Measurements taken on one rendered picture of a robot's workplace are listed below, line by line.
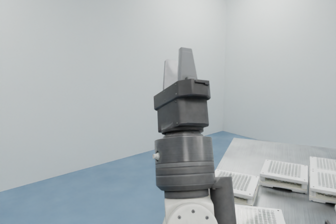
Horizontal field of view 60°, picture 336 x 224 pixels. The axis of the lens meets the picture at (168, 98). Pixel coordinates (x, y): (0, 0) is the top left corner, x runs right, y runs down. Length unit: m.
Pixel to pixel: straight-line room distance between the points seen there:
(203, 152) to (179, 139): 0.04
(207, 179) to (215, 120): 5.34
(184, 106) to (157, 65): 4.18
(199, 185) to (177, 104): 0.11
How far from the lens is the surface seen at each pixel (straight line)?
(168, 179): 0.41
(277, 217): 1.38
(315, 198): 1.72
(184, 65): 0.45
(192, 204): 0.39
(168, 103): 0.44
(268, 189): 1.76
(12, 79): 3.69
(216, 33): 5.57
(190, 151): 0.41
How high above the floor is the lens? 1.58
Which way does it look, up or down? 9 degrees down
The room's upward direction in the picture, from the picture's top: straight up
